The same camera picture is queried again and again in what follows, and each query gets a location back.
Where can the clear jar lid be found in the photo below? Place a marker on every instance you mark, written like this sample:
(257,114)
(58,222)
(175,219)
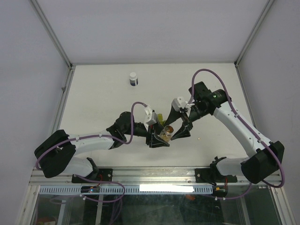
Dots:
(168,130)

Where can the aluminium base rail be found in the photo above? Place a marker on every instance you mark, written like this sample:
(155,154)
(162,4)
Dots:
(130,176)

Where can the weekly pill organizer strip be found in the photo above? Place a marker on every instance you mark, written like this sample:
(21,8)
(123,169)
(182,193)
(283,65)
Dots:
(160,119)

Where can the right aluminium frame post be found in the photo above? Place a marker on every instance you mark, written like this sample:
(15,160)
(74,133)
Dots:
(254,31)

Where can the white slotted cable duct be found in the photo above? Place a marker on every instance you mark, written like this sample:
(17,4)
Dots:
(142,189)

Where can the left aluminium frame post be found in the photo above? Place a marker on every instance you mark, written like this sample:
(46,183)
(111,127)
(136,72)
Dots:
(52,35)

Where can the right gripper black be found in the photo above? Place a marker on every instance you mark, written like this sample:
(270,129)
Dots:
(184,131)

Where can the white blue pill bottle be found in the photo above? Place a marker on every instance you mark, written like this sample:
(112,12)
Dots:
(133,79)

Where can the aluminium frame post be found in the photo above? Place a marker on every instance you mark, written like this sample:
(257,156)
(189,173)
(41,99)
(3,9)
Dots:
(52,35)
(254,31)

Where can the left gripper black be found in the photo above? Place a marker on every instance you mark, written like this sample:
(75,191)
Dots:
(151,139)

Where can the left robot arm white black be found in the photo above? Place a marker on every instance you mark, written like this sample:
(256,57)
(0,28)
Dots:
(59,153)

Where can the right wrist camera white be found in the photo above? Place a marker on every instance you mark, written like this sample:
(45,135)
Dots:
(180,103)

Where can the clear jar orange pills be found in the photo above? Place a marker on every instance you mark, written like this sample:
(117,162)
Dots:
(165,135)

